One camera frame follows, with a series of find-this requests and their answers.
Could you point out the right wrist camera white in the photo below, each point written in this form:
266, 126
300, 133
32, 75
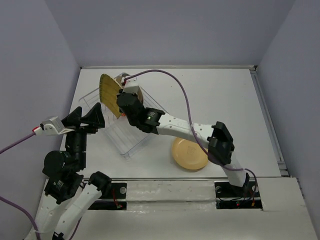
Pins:
130, 85

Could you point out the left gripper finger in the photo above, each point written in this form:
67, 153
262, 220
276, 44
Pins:
94, 118
73, 119

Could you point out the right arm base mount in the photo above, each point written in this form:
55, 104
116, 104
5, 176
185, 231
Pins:
229, 197

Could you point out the yellow bamboo pattern plate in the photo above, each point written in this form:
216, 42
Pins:
108, 90

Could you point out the beige floral square plate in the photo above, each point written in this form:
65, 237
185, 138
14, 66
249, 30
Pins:
139, 93

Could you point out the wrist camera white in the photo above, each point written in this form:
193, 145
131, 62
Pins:
51, 127
130, 85

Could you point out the large yellow round plate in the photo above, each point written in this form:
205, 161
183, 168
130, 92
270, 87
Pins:
188, 155

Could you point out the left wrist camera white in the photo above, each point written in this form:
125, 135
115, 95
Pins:
51, 127

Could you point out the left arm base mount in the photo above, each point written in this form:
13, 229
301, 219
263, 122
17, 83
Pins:
114, 200

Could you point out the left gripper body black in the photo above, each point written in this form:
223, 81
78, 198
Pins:
80, 132

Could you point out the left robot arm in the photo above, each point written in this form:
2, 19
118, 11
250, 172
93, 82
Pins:
58, 213

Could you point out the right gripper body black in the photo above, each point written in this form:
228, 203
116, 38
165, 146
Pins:
132, 121

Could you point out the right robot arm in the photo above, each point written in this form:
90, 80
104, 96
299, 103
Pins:
214, 140

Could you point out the clear wire dish rack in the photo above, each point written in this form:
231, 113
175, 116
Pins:
119, 134

